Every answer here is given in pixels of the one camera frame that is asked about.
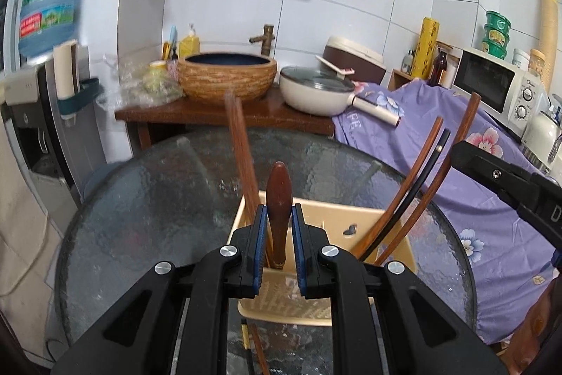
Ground person's right forearm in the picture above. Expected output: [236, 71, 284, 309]
[520, 270, 562, 362]

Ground clear plastic bags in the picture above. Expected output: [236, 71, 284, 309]
[103, 54, 185, 110]

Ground white kettle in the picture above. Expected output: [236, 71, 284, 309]
[520, 94, 562, 174]

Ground tall stack of paper cups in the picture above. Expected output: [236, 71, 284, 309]
[538, 0, 562, 95]

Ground brown white rice cooker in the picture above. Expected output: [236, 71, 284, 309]
[322, 35, 388, 86]

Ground dark wooden spoon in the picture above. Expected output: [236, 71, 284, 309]
[266, 161, 294, 270]

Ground round glass table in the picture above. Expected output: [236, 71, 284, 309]
[55, 129, 479, 375]

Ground yellow soap pump bottle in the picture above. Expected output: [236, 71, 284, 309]
[178, 24, 202, 58]

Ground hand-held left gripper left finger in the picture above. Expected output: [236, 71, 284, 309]
[52, 203, 268, 375]

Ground black chopstick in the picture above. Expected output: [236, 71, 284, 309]
[241, 320, 256, 375]
[362, 129, 452, 264]

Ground cream pan with glass lid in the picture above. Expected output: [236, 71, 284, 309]
[280, 65, 402, 127]

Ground small wooden box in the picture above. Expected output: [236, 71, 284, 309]
[388, 68, 416, 91]

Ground white paper cup dispenser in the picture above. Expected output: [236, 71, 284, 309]
[53, 41, 104, 123]

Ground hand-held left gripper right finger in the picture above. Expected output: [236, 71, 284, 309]
[291, 203, 508, 375]

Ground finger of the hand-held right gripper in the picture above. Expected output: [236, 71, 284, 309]
[451, 140, 542, 208]

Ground purple floral cloth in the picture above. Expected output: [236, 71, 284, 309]
[331, 78, 562, 345]

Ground bronze faucet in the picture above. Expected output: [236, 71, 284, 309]
[249, 24, 277, 56]

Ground grey water dispenser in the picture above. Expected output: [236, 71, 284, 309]
[0, 63, 84, 200]

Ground brown glass bottle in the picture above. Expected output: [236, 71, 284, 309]
[429, 45, 449, 88]

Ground woven basin sink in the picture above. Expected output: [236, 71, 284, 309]
[177, 52, 278, 102]

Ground white microwave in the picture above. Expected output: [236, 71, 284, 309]
[452, 47, 549, 132]

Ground white rice paddle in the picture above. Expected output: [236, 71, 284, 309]
[315, 55, 355, 76]

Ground beige cloth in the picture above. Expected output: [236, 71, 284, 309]
[0, 116, 66, 314]

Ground blue water jug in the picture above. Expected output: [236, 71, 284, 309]
[18, 0, 86, 59]

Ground beige perforated utensil holder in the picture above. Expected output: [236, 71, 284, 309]
[228, 190, 418, 327]

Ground wooden side table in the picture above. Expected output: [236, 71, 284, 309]
[115, 87, 336, 149]

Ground yellow patterned roll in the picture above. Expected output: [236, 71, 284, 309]
[410, 17, 440, 80]

